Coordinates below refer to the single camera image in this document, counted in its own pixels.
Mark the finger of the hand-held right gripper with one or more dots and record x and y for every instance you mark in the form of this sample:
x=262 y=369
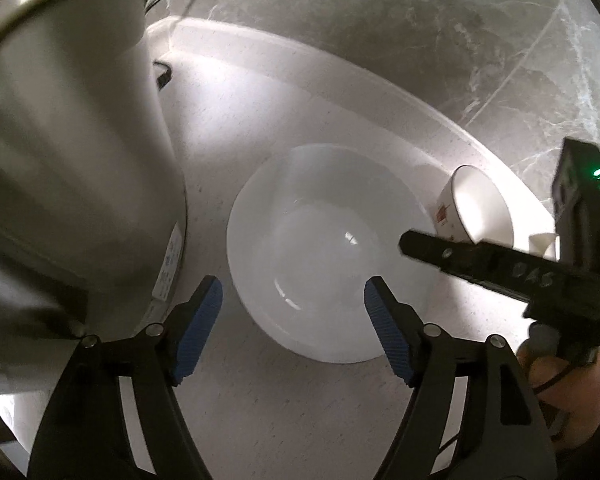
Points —
x=440 y=252

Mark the stainless steel electric pot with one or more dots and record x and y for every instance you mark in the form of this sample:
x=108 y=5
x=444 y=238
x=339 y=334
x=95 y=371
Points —
x=70 y=160

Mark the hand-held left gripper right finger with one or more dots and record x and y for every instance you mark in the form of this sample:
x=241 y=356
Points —
x=387 y=330

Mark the large white bowl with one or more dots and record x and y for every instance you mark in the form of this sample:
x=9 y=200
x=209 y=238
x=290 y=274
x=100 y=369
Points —
x=305 y=240

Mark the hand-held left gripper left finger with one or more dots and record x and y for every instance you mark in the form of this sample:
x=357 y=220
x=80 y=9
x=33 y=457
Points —
x=197 y=330

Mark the person's right hand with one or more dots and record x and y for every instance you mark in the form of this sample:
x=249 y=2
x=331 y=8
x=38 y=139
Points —
x=570 y=395

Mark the red floral bowl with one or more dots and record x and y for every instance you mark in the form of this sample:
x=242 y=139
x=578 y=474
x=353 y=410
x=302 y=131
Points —
x=480 y=205

